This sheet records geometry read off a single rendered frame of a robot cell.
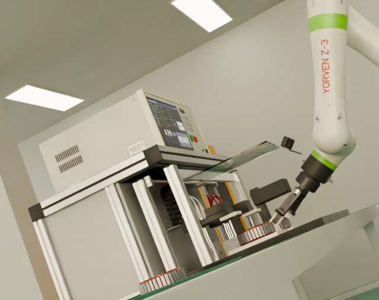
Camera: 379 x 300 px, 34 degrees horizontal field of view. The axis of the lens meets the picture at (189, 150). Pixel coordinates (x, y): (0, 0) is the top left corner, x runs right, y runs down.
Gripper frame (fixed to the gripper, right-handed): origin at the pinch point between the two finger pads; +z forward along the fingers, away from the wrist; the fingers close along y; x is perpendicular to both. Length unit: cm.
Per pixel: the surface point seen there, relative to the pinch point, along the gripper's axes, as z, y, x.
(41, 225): 33, -46, 47
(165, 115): -10, -21, 45
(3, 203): 186, 273, 245
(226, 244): 13.5, -3.8, 8.7
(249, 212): 0.5, -3.0, 8.9
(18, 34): 53, 259, 317
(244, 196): 0.8, 17.4, 17.4
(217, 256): 11.7, -28.0, 4.3
